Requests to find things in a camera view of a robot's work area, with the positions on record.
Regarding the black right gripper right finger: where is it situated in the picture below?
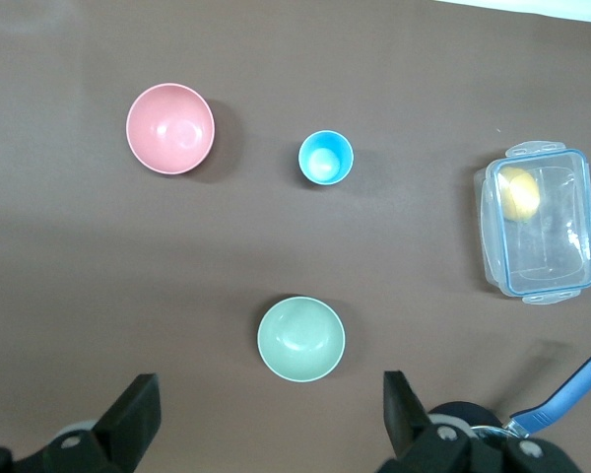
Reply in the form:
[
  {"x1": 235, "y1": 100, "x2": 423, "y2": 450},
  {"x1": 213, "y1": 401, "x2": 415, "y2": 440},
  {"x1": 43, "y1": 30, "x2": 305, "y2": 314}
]
[{"x1": 378, "y1": 370, "x2": 580, "y2": 473}]

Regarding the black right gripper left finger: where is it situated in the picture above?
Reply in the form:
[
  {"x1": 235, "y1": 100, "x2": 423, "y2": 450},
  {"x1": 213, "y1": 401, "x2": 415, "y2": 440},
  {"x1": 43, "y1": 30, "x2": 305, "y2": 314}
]
[{"x1": 0, "y1": 372, "x2": 162, "y2": 473}]

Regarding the pale green bowl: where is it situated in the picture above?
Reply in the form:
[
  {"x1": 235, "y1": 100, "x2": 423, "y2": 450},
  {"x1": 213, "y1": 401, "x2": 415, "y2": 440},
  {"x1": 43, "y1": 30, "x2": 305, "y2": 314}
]
[{"x1": 256, "y1": 295, "x2": 347, "y2": 383}]

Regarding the pink bowl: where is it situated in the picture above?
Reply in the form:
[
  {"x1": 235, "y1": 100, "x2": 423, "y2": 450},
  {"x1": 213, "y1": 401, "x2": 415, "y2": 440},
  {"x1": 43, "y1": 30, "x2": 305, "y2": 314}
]
[{"x1": 125, "y1": 82, "x2": 216, "y2": 176}]

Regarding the clear plastic lidded container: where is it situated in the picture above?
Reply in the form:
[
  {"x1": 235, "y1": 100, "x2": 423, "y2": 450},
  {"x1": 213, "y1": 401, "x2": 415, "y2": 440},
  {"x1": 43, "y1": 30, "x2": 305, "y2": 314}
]
[{"x1": 473, "y1": 140, "x2": 591, "y2": 305}]

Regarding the yellow lemon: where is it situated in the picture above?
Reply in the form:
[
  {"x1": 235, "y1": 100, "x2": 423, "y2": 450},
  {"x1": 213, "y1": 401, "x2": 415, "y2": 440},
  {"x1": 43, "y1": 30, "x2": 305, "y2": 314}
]
[{"x1": 499, "y1": 166, "x2": 541, "y2": 222}]

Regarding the light blue cup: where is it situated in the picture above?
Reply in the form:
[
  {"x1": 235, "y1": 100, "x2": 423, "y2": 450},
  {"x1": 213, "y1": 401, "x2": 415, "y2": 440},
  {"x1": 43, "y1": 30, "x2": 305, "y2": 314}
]
[{"x1": 296, "y1": 129, "x2": 355, "y2": 186}]

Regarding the black pot blue handle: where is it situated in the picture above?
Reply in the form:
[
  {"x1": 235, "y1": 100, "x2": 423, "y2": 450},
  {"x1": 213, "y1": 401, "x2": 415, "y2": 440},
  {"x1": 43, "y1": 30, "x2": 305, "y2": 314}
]
[{"x1": 472, "y1": 351, "x2": 591, "y2": 444}]

